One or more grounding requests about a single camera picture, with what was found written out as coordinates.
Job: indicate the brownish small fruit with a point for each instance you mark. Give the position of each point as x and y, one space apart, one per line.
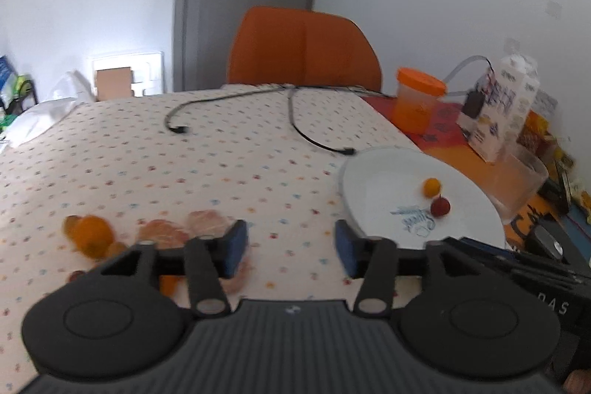
115 249

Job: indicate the white milk carton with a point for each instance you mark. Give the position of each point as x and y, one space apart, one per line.
506 106

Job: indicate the small red fruit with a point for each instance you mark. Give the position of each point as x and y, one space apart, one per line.
75 275
440 207

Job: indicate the floral polka dot tablecloth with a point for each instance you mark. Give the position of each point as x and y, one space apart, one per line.
263 158

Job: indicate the black metal shoe rack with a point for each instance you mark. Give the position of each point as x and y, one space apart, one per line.
25 99

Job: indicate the white framed board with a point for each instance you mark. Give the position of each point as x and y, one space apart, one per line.
147 73

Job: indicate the person's hand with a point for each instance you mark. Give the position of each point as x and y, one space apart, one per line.
578 382

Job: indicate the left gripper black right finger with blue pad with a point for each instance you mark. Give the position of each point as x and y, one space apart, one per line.
396 288

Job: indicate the white cloth bag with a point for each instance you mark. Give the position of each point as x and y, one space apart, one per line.
38 119

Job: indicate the black power adapter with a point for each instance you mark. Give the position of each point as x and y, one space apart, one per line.
474 102

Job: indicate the orange chair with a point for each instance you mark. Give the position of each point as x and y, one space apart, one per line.
303 48

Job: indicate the small orange kumquat front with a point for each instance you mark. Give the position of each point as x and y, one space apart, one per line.
432 188

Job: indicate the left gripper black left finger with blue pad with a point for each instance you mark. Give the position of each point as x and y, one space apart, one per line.
113 322

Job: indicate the red orange table mat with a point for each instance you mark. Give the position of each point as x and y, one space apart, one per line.
445 142

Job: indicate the clear plastic measuring cup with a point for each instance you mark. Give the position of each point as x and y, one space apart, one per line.
514 179

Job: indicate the large orange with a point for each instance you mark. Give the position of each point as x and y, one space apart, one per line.
168 285
92 236

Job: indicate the blue package on rack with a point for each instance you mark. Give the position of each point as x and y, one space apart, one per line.
8 81

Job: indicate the cardboard piece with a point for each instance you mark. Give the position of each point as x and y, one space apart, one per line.
114 83

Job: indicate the white bowl blue rim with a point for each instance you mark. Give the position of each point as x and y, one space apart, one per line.
382 191

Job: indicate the orange lidded plastic cup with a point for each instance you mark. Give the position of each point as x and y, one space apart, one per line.
417 97

